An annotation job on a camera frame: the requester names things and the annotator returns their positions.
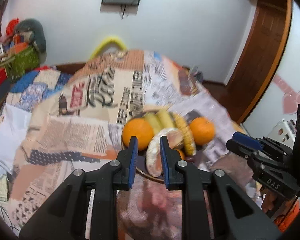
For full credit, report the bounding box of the white device with stickers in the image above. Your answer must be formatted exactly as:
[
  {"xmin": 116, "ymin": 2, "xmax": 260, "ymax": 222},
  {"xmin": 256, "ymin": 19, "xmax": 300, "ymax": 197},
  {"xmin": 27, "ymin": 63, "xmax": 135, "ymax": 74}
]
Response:
[{"xmin": 267, "ymin": 119, "xmax": 296, "ymax": 148}]

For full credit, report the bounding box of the dark round plate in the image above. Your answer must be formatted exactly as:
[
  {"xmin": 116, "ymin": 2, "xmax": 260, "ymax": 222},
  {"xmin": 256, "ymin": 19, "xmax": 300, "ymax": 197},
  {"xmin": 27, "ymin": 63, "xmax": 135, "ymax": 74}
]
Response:
[{"xmin": 121, "ymin": 109, "xmax": 206, "ymax": 183}]

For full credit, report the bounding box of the dark red grape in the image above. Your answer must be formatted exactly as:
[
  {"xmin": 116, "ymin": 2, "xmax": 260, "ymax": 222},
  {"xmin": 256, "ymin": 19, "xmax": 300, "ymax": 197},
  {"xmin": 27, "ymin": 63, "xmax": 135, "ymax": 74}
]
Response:
[{"xmin": 185, "ymin": 156, "xmax": 195, "ymax": 163}]

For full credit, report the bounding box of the blue patchwork quilt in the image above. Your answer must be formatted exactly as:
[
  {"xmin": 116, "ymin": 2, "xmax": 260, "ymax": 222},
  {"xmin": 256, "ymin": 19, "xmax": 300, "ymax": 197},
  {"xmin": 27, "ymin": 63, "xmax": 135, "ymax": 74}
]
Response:
[{"xmin": 6, "ymin": 68, "xmax": 72, "ymax": 112}]

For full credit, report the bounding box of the right hand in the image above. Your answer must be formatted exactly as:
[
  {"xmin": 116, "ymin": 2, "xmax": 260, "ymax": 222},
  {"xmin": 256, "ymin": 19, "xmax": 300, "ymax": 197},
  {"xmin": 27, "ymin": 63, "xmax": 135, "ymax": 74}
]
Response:
[{"xmin": 261, "ymin": 188, "xmax": 295, "ymax": 220}]

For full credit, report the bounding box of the yellow pillow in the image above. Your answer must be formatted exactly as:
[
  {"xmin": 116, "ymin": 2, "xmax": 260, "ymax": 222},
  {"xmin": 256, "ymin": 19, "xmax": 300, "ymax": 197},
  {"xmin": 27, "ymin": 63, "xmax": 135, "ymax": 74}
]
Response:
[{"xmin": 89, "ymin": 36, "xmax": 127, "ymax": 60}]

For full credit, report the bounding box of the large orange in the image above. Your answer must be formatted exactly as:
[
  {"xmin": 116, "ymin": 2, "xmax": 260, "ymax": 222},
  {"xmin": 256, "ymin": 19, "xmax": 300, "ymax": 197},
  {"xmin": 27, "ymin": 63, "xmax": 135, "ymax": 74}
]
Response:
[
  {"xmin": 122, "ymin": 118, "xmax": 154, "ymax": 151},
  {"xmin": 189, "ymin": 116, "xmax": 215, "ymax": 146}
]

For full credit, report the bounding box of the brown wooden door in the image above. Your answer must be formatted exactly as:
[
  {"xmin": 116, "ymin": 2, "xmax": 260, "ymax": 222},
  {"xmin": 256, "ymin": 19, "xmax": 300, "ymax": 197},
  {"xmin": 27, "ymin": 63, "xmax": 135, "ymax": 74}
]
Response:
[{"xmin": 226, "ymin": 0, "xmax": 292, "ymax": 124}]

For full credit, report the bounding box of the green patterned box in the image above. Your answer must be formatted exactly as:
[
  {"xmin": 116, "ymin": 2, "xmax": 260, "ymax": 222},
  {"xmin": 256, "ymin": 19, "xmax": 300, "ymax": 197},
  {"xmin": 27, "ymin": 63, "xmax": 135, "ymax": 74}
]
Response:
[{"xmin": 0, "ymin": 46, "xmax": 40, "ymax": 83}]

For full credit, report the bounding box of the medium mandarin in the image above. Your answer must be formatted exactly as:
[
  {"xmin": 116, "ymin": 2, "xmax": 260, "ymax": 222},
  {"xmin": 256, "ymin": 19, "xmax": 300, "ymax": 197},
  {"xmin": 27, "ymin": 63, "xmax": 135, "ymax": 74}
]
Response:
[{"xmin": 177, "ymin": 149, "xmax": 186, "ymax": 160}]

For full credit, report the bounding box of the newspaper print blanket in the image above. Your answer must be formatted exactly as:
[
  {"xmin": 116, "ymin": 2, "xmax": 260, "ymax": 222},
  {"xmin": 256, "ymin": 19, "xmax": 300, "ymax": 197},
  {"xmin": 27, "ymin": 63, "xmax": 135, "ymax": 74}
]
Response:
[{"xmin": 8, "ymin": 50, "xmax": 258, "ymax": 239}]

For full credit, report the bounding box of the grey plush toy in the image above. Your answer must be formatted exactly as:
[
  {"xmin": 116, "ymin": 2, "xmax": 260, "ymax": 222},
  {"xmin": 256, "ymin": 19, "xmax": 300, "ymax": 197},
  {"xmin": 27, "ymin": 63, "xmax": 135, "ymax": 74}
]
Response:
[{"xmin": 13, "ymin": 18, "xmax": 46, "ymax": 54}]

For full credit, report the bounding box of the pink peeled pomelo segment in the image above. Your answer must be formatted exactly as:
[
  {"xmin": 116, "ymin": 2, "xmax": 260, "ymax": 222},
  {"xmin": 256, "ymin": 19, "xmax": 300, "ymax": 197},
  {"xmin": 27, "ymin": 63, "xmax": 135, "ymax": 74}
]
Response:
[{"xmin": 146, "ymin": 128, "xmax": 183, "ymax": 178}]

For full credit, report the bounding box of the pomelo segment with yellow peel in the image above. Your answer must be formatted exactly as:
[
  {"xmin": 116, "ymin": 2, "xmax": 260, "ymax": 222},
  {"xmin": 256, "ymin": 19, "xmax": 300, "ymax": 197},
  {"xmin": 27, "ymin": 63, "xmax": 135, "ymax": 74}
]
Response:
[{"xmin": 172, "ymin": 112, "xmax": 196, "ymax": 156}]

